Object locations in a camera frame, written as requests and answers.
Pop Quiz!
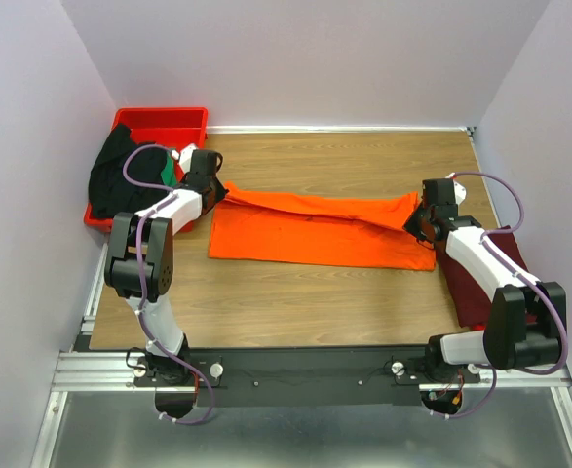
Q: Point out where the green t-shirt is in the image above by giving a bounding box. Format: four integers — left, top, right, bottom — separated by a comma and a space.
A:
161, 156, 177, 187

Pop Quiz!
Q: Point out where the aluminium frame rail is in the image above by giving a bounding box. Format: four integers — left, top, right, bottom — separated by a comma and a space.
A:
30, 125, 572, 468

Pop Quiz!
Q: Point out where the red plastic bin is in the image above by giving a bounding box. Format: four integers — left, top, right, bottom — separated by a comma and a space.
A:
84, 107, 208, 233

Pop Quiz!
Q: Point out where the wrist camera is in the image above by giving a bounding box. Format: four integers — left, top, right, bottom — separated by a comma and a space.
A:
447, 173, 467, 205
171, 143, 199, 173

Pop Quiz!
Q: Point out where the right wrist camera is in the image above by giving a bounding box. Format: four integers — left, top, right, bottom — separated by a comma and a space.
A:
447, 173, 467, 205

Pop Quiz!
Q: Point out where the folded maroon t-shirt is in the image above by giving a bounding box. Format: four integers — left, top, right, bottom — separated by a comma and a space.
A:
437, 233, 528, 331

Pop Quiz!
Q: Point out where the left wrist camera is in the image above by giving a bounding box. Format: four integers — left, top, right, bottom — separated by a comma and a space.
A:
171, 143, 199, 173

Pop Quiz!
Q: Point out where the orange t-shirt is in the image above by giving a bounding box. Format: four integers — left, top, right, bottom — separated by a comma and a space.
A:
209, 182, 436, 271

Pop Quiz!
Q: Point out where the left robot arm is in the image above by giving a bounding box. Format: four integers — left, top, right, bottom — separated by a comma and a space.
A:
104, 144, 228, 385

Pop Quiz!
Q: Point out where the black t-shirt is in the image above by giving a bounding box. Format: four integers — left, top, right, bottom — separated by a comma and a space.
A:
88, 124, 170, 219

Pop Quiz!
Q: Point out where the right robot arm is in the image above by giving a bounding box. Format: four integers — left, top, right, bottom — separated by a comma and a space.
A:
403, 173, 569, 375

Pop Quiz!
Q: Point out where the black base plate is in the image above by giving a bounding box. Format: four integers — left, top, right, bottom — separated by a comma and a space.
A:
126, 345, 480, 412

